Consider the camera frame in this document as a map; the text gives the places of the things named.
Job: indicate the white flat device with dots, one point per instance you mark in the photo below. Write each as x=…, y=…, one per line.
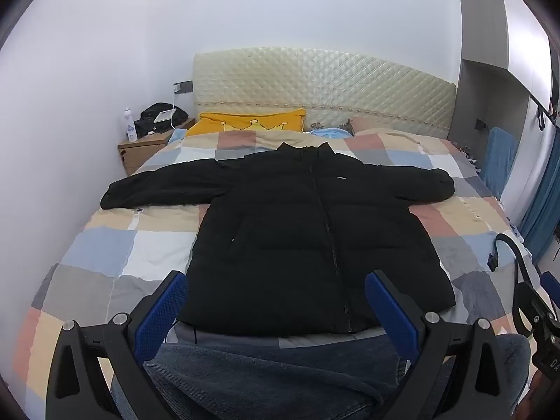
x=162, y=116

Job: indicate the person's blue jeans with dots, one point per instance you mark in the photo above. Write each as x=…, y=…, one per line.
x=280, y=380

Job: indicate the black puffer jacket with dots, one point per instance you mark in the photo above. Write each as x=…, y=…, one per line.
x=284, y=236

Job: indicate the checked patchwork quilt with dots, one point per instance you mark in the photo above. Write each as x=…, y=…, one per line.
x=153, y=249

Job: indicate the cream quilted headboard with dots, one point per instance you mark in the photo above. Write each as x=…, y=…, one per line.
x=323, y=78

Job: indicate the dark wall socket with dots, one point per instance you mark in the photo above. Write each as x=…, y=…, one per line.
x=183, y=86

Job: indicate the wooden nightstand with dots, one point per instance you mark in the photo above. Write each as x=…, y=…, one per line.
x=144, y=146

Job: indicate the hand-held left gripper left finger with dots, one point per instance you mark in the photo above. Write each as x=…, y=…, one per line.
x=159, y=315

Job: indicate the pink pillow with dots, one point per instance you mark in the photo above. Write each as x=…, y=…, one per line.
x=372, y=123

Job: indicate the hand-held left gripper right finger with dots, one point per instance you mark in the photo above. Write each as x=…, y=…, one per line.
x=393, y=315

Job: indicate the white spray bottle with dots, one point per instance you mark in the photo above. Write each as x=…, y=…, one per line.
x=129, y=124

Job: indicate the blue hanging cloth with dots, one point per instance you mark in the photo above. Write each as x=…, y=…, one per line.
x=498, y=162

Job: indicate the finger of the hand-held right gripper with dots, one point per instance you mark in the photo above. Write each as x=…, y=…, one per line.
x=531, y=304

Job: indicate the blue curtain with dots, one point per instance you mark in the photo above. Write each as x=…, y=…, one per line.
x=542, y=192

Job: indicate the light blue pillow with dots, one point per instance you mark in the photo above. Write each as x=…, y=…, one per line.
x=326, y=132

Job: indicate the yellow pillow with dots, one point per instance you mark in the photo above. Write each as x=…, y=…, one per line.
x=249, y=122

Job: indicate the black bag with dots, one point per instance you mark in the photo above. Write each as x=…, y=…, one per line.
x=151, y=124

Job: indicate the grey wall cabinet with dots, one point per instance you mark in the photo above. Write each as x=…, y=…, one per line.
x=494, y=43

